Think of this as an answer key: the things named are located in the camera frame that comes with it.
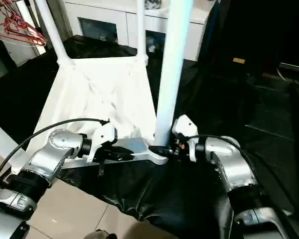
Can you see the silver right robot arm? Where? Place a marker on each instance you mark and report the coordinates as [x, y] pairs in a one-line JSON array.
[[229, 164]]

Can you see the black horizontal rail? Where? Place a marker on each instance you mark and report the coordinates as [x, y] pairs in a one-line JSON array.
[[294, 67]]

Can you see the small yellow label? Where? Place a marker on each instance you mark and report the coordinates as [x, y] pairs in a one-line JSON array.
[[238, 60]]

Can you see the white cabinet with glass doors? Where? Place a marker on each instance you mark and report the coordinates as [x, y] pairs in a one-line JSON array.
[[104, 22]]

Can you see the black plastic mat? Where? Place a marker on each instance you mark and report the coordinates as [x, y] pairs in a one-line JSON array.
[[249, 124]]

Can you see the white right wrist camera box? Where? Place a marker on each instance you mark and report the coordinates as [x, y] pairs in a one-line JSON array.
[[184, 128]]

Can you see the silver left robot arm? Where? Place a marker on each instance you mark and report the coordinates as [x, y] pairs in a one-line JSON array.
[[52, 152]]

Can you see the dark object on cabinet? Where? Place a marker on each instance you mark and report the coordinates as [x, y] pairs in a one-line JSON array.
[[153, 4]]

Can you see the white plastic table top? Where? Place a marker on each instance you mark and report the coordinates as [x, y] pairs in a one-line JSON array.
[[99, 89]]

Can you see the dark metal clothes rail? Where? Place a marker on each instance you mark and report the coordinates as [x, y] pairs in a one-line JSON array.
[[2, 5]]

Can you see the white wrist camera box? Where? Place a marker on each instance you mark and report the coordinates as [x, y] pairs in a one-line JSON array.
[[103, 135], [184, 128]]

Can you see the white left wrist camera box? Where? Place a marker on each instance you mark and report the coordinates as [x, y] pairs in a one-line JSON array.
[[103, 135]]

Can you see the grey curtain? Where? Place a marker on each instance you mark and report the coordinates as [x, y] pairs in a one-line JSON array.
[[52, 17]]

